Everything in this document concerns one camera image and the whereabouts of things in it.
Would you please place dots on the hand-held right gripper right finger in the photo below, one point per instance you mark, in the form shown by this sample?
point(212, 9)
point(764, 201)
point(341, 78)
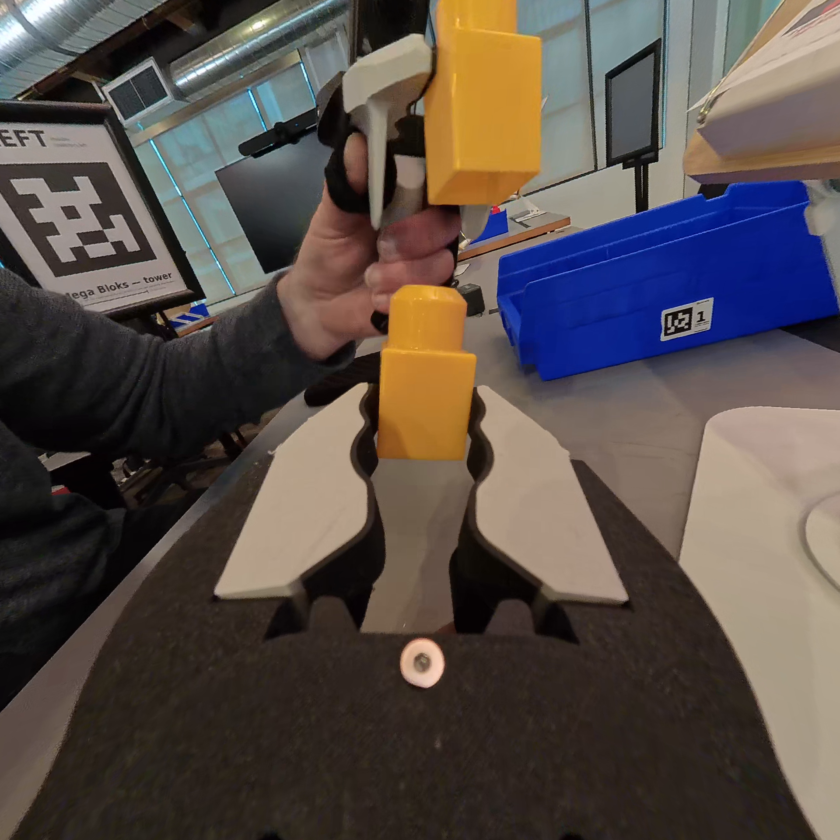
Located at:
point(544, 518)

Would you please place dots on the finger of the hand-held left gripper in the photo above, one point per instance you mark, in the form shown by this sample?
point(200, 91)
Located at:
point(474, 218)

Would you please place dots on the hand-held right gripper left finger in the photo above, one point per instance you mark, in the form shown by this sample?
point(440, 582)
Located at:
point(308, 512)

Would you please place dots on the yellow building block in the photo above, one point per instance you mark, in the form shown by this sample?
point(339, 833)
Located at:
point(485, 98)
point(426, 394)

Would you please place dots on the blue plastic bin with tag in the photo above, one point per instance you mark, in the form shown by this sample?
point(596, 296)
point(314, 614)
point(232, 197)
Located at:
point(590, 295)

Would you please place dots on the person's left forearm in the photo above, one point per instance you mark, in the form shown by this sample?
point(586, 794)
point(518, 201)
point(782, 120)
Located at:
point(164, 374)

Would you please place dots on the grey desk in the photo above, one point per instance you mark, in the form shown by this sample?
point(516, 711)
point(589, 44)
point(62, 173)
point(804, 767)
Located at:
point(623, 426)

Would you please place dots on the person's left hand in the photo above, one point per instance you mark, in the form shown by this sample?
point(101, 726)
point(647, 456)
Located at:
point(334, 282)

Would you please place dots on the black power adapter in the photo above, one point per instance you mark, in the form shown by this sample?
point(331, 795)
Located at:
point(471, 298)

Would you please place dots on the small monitor on stand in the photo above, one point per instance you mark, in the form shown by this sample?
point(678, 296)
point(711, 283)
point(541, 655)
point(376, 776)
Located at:
point(633, 105)

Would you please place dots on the white air vent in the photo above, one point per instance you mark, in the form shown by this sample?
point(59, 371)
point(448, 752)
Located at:
point(138, 92)

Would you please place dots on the clear round stand disc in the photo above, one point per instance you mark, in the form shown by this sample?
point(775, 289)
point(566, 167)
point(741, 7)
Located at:
point(828, 544)

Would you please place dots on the framed tag sign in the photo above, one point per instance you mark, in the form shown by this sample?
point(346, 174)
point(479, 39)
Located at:
point(79, 216)

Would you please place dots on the printed instruction sheet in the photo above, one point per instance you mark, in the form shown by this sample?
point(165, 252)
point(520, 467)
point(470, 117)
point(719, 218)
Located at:
point(807, 52)

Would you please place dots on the black camera bar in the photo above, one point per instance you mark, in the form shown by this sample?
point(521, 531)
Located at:
point(279, 133)

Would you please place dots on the silver ventilation duct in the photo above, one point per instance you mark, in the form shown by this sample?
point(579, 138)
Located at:
point(262, 46)
point(52, 33)

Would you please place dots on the black wall screen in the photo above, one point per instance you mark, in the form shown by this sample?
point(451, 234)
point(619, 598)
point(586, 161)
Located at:
point(275, 210)

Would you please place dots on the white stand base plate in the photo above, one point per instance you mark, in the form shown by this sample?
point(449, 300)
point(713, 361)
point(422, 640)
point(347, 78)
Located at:
point(741, 525)

